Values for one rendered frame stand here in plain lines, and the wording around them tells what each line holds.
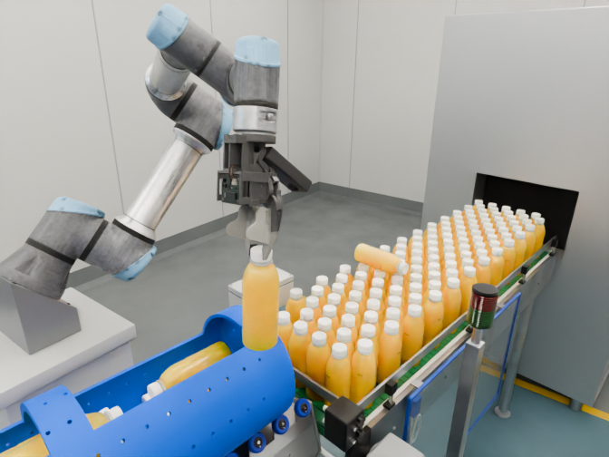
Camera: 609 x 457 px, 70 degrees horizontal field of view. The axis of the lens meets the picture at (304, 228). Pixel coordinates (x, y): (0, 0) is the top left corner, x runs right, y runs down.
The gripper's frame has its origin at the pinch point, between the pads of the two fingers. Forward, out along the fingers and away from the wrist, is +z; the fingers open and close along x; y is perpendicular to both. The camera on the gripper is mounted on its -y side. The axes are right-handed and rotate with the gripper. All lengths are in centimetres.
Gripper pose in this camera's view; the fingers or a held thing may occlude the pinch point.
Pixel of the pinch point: (260, 249)
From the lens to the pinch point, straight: 78.3
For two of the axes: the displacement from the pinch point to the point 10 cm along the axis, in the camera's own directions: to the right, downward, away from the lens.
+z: -0.5, 9.9, 1.3
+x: 6.7, 1.3, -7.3
